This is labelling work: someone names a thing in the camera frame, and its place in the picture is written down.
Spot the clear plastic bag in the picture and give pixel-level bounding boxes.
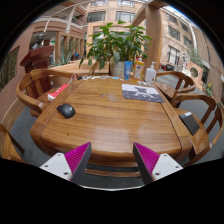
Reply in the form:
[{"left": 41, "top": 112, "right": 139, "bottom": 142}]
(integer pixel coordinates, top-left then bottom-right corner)
[{"left": 137, "top": 79, "right": 151, "bottom": 87}]

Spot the spiky green agave plant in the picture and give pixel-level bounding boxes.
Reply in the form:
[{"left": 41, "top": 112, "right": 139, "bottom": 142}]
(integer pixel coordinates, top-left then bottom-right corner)
[{"left": 53, "top": 53, "right": 73, "bottom": 66}]

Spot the white stone statue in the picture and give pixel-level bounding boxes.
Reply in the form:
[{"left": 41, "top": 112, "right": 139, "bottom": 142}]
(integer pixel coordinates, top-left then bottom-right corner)
[{"left": 179, "top": 51, "right": 191, "bottom": 71}]

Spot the black flat box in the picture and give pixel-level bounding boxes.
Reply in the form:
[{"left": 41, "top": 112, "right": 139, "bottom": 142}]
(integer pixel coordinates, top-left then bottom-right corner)
[{"left": 178, "top": 111, "right": 201, "bottom": 136}]

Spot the blue squeeze tube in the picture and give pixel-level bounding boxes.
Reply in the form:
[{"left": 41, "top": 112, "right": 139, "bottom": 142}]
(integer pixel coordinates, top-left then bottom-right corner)
[{"left": 124, "top": 60, "right": 134, "bottom": 81}]

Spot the yellow dish soap bottle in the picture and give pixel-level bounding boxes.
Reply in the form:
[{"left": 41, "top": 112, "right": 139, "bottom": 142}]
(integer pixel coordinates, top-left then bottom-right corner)
[{"left": 133, "top": 56, "right": 145, "bottom": 81}]

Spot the red and white packet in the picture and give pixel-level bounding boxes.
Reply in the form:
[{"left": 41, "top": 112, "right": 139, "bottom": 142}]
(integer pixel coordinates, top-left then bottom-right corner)
[{"left": 47, "top": 83, "right": 70, "bottom": 102}]

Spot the dark bust statue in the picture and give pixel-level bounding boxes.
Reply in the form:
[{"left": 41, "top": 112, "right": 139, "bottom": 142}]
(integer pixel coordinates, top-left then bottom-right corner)
[{"left": 31, "top": 31, "right": 48, "bottom": 51}]

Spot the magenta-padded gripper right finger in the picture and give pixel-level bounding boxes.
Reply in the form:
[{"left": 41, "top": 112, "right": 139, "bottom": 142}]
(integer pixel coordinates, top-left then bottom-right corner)
[{"left": 132, "top": 142, "right": 184, "bottom": 185}]

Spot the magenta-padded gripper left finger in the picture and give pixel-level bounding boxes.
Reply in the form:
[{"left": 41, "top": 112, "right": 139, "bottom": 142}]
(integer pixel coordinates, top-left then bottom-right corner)
[{"left": 39, "top": 141, "right": 93, "bottom": 185}]

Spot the yellow flowering plant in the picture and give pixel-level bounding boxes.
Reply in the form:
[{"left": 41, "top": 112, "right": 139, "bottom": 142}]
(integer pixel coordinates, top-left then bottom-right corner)
[{"left": 203, "top": 83, "right": 214, "bottom": 98}]

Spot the wooden armchair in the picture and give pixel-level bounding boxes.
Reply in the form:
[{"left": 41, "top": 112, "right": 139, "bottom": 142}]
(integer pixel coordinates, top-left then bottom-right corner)
[
  {"left": 15, "top": 68, "right": 83, "bottom": 118},
  {"left": 0, "top": 123, "right": 26, "bottom": 164},
  {"left": 170, "top": 92, "right": 224, "bottom": 168},
  {"left": 153, "top": 70, "right": 197, "bottom": 101}
]

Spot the white pump bottle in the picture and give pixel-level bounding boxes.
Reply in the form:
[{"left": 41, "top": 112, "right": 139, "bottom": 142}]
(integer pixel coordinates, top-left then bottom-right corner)
[{"left": 144, "top": 61, "right": 158, "bottom": 85}]

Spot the long wooden planter box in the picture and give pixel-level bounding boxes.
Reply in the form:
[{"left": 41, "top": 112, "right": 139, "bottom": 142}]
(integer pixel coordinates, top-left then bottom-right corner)
[{"left": 49, "top": 59, "right": 111, "bottom": 77}]

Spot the leafy plant in white pot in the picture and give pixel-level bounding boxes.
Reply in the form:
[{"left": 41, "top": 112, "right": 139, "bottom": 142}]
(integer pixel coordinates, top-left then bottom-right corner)
[{"left": 78, "top": 20, "right": 154, "bottom": 79}]

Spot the grey patterned mouse pad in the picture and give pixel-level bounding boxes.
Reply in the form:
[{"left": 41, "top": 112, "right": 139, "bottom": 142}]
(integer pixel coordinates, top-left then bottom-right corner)
[{"left": 121, "top": 83, "right": 165, "bottom": 104}]

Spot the wooden pillar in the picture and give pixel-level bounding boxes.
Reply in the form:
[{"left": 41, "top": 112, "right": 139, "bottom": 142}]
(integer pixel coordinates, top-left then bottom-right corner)
[{"left": 131, "top": 0, "right": 165, "bottom": 73}]

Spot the black computer mouse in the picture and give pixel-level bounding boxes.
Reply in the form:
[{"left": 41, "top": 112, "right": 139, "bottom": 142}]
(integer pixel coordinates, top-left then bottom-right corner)
[{"left": 56, "top": 103, "right": 77, "bottom": 119}]

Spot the dark red wooden lectern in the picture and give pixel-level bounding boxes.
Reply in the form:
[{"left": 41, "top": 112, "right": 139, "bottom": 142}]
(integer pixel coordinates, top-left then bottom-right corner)
[{"left": 19, "top": 45, "right": 55, "bottom": 75}]

